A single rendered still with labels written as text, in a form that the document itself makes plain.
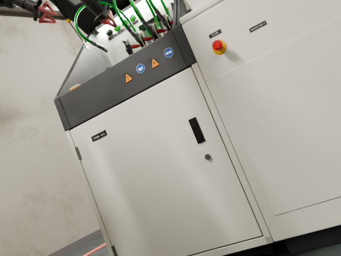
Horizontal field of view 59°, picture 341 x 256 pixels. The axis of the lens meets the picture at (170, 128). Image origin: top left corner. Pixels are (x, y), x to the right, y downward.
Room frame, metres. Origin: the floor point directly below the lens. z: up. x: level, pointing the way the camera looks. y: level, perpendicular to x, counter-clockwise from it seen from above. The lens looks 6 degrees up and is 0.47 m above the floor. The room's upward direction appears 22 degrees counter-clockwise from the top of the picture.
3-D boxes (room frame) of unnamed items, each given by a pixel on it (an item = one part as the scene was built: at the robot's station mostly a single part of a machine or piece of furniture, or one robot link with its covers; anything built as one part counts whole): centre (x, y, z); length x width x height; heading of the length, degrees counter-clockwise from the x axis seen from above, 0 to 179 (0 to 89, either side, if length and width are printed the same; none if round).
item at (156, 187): (1.26, 0.14, 0.44); 0.65 x 0.02 x 0.68; 69
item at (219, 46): (1.07, -0.27, 0.80); 0.05 x 0.04 x 0.05; 69
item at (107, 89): (1.28, 0.13, 0.87); 0.62 x 0.04 x 0.16; 69
